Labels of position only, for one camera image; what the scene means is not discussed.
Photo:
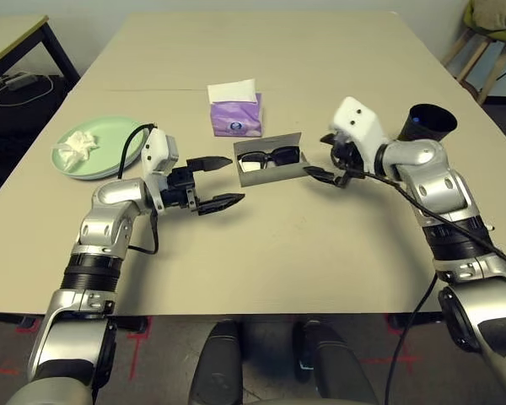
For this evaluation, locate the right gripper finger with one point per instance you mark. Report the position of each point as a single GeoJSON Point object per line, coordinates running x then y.
{"type": "Point", "coordinates": [328, 138]}
{"type": "Point", "coordinates": [322, 174]}

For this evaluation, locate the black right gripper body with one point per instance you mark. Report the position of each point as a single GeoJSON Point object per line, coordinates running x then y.
{"type": "Point", "coordinates": [348, 160]}

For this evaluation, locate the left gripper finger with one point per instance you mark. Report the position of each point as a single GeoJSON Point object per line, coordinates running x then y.
{"type": "Point", "coordinates": [208, 163]}
{"type": "Point", "coordinates": [219, 203]}

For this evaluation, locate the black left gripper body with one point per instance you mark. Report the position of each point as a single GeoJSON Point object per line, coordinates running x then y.
{"type": "Point", "coordinates": [181, 187]}

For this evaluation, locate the black sunglasses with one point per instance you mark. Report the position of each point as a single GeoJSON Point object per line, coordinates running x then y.
{"type": "Point", "coordinates": [284, 156]}

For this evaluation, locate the grey glasses case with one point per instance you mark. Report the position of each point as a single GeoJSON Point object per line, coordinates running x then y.
{"type": "Point", "coordinates": [274, 175]}

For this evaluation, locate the light green plate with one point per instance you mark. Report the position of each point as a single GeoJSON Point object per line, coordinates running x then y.
{"type": "Point", "coordinates": [109, 135]}

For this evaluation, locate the white tissue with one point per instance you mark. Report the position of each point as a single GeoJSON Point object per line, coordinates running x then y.
{"type": "Point", "coordinates": [78, 145]}

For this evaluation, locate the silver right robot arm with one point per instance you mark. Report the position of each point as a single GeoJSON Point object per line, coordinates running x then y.
{"type": "Point", "coordinates": [430, 185]}

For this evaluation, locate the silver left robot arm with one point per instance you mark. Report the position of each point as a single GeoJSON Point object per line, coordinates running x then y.
{"type": "Point", "coordinates": [109, 198]}

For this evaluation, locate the purple tissue pack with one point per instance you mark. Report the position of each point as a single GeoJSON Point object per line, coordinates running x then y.
{"type": "Point", "coordinates": [236, 118]}

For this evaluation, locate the light blue plate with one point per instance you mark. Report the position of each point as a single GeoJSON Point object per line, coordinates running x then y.
{"type": "Point", "coordinates": [93, 179]}

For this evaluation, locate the black cup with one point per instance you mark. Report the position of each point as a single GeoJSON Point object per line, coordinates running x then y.
{"type": "Point", "coordinates": [430, 122]}

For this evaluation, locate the wooden stool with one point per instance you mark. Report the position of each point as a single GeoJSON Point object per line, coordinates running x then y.
{"type": "Point", "coordinates": [472, 55]}

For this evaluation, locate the dark grey left robot leg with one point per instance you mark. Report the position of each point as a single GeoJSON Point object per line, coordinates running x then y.
{"type": "Point", "coordinates": [217, 367]}

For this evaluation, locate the dark grey robot leg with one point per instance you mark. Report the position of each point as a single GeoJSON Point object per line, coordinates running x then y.
{"type": "Point", "coordinates": [217, 367]}
{"type": "Point", "coordinates": [337, 367]}

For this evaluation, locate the black bag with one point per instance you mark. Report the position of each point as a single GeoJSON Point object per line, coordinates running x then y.
{"type": "Point", "coordinates": [17, 135]}

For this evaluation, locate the dark grey right robot leg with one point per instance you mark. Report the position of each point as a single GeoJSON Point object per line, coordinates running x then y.
{"type": "Point", "coordinates": [337, 367]}

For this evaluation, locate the grey power adapter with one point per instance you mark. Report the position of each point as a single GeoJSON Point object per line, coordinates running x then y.
{"type": "Point", "coordinates": [19, 80]}

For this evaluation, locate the beige jacket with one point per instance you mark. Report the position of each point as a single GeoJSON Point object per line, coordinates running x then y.
{"type": "Point", "coordinates": [497, 14]}

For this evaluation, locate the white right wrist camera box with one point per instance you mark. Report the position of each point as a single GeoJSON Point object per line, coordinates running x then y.
{"type": "Point", "coordinates": [356, 122]}

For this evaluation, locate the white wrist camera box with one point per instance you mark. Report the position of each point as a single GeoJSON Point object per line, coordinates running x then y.
{"type": "Point", "coordinates": [356, 122]}
{"type": "Point", "coordinates": [158, 147]}

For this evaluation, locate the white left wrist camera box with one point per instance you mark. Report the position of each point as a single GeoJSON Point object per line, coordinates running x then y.
{"type": "Point", "coordinates": [158, 147]}

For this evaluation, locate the beige side table black frame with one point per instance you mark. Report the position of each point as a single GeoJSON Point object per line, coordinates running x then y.
{"type": "Point", "coordinates": [8, 38]}

